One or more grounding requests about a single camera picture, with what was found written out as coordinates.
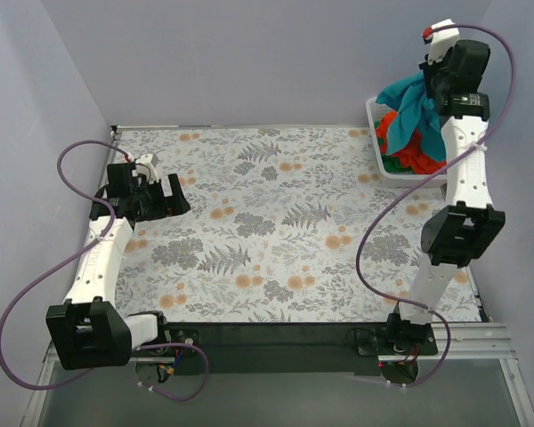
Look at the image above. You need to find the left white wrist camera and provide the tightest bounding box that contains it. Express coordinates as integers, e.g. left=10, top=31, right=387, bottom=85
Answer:
left=133, top=153, right=160, bottom=184

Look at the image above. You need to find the floral table mat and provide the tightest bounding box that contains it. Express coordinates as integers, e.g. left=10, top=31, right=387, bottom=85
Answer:
left=69, top=126, right=490, bottom=324

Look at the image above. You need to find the teal t shirt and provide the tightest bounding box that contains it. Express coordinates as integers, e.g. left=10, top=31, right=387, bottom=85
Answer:
left=376, top=71, right=446, bottom=163

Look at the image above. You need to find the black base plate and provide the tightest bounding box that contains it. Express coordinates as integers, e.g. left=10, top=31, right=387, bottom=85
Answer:
left=153, top=322, right=441, bottom=376

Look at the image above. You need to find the white plastic basket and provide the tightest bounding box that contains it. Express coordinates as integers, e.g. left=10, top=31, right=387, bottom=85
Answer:
left=366, top=98, right=446, bottom=187

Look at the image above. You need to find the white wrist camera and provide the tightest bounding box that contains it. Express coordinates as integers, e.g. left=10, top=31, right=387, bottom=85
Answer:
left=133, top=153, right=160, bottom=184
left=422, top=19, right=460, bottom=65

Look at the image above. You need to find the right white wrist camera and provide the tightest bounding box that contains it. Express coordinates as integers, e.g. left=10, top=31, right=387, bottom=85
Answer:
left=422, top=19, right=460, bottom=65

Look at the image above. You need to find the aluminium frame rail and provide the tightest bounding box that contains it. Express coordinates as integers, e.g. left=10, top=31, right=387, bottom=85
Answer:
left=22, top=323, right=534, bottom=426

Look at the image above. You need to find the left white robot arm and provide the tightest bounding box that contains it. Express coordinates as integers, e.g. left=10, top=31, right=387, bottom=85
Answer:
left=45, top=154, right=190, bottom=370

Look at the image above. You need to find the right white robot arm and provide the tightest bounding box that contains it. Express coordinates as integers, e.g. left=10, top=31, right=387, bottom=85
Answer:
left=384, top=40, right=506, bottom=354

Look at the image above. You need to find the orange t shirt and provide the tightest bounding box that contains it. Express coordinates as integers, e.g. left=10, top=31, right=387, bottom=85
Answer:
left=374, top=111, right=446, bottom=174

